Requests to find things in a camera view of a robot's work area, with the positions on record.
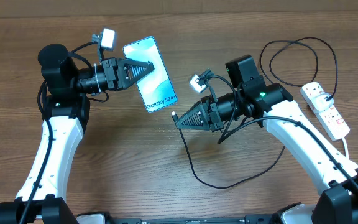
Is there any black USB charging cable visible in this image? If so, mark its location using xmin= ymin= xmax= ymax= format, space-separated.
xmin=170 ymin=37 xmax=339 ymax=190

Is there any blue Galaxy smartphone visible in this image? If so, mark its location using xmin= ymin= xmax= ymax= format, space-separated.
xmin=123 ymin=36 xmax=177 ymax=113

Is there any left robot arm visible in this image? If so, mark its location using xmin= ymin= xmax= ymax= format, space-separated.
xmin=0 ymin=44 xmax=154 ymax=223

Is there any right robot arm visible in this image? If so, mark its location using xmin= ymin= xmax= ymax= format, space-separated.
xmin=173 ymin=55 xmax=358 ymax=224

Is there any white USB charger plug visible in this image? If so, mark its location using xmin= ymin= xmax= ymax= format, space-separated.
xmin=311 ymin=93 xmax=334 ymax=113

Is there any white power strip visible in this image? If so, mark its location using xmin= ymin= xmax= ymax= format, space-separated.
xmin=300 ymin=82 xmax=350 ymax=141

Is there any brown cardboard backdrop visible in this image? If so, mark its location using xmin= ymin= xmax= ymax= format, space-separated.
xmin=0 ymin=0 xmax=358 ymax=18

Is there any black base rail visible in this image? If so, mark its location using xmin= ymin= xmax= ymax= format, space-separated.
xmin=73 ymin=211 xmax=291 ymax=224

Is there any white power strip cord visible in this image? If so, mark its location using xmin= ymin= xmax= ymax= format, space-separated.
xmin=341 ymin=137 xmax=350 ymax=159

